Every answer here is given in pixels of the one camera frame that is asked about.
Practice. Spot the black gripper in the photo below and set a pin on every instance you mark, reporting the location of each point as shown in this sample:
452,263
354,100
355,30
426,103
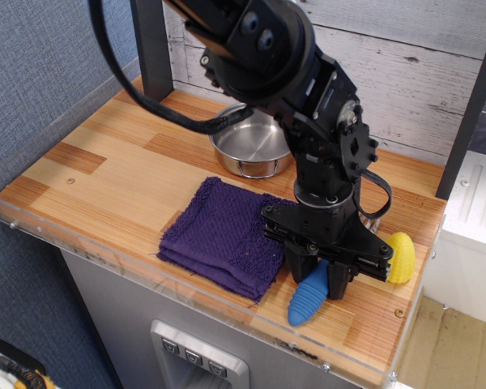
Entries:
328,227

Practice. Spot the blue handled metal fork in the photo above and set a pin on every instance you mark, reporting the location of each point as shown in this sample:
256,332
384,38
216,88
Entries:
316,288

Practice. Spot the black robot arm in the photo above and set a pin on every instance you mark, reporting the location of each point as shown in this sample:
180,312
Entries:
264,54

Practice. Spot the purple folded towel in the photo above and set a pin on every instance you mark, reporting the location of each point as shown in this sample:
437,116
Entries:
220,236

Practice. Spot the yellow toy corn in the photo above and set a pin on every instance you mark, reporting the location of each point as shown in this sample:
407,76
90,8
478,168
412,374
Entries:
403,261

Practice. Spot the stainless steel pot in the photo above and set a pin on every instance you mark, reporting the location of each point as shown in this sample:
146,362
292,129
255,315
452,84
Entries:
254,148

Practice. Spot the white ridged appliance at right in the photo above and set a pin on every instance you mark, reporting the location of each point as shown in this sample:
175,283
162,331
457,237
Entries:
465,213

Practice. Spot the silver dispenser panel with buttons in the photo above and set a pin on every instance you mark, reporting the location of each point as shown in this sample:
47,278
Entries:
188,362

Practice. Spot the clear acrylic table guard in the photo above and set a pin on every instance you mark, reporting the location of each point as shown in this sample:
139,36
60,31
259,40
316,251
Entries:
104,179

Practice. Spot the yellow object bottom left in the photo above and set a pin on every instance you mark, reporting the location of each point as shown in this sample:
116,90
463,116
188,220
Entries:
33,380

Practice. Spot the dark right frame post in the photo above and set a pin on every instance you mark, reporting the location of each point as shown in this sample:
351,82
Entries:
464,135

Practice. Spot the dark frame post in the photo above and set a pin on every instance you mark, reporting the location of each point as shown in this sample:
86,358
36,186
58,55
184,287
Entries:
464,135
152,45

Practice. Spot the dark left frame post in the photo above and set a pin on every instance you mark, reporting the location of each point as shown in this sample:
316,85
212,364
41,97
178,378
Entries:
152,45

